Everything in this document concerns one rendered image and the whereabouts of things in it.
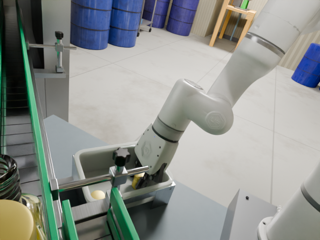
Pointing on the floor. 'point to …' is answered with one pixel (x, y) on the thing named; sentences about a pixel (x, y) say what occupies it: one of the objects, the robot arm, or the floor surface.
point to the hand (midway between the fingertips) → (140, 176)
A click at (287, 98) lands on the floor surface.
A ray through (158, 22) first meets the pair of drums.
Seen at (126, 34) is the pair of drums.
